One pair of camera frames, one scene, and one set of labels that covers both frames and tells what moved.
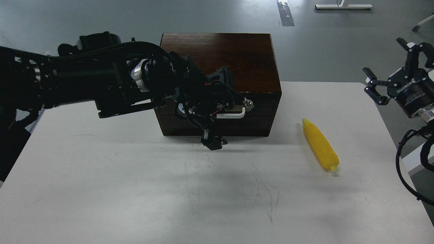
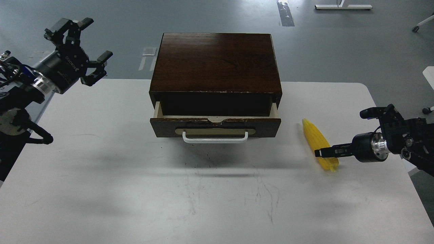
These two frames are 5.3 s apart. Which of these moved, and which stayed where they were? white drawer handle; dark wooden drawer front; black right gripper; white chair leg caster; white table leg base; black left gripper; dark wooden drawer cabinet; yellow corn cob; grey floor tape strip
Moved: white drawer handle; black left gripper; dark wooden drawer front; black right gripper
Stayed: white chair leg caster; grey floor tape strip; dark wooden drawer cabinet; white table leg base; yellow corn cob
